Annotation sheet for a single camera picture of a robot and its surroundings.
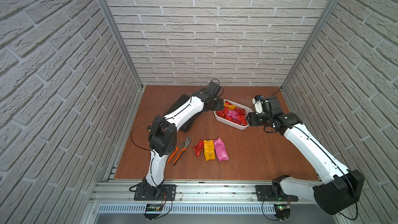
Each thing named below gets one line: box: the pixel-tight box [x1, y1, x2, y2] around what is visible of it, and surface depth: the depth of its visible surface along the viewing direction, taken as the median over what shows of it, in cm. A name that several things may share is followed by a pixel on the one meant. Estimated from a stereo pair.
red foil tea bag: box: [192, 140, 205, 157], surface depth 89 cm
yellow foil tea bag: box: [203, 139, 216, 162], surface depth 87 cm
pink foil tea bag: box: [213, 137, 230, 162], surface depth 86 cm
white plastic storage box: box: [213, 99, 253, 130], surface depth 99 cm
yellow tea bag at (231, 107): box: [223, 103, 237, 111], surface depth 102 cm
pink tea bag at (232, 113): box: [226, 109, 238, 120], surface depth 101 cm
